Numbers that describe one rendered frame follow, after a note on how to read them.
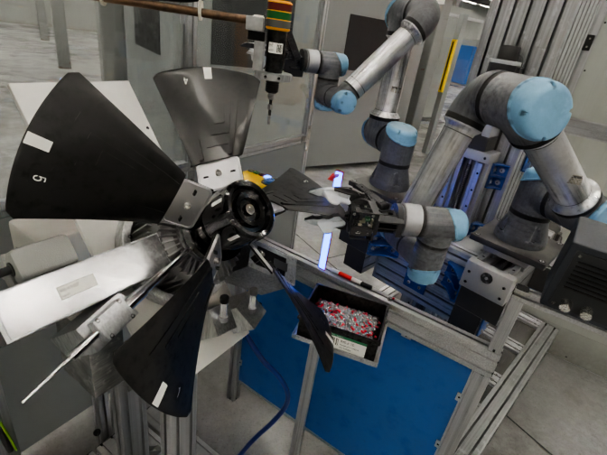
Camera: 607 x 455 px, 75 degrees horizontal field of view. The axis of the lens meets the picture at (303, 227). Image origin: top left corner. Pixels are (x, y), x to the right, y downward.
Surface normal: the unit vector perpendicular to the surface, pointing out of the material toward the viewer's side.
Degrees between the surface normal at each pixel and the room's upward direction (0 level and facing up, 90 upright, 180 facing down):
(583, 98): 90
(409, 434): 90
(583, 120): 90
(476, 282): 90
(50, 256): 50
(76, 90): 66
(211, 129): 45
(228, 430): 0
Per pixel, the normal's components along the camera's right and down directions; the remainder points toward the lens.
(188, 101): 0.11, -0.26
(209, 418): 0.14, -0.89
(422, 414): -0.56, 0.30
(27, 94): 0.72, -0.29
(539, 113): 0.24, 0.39
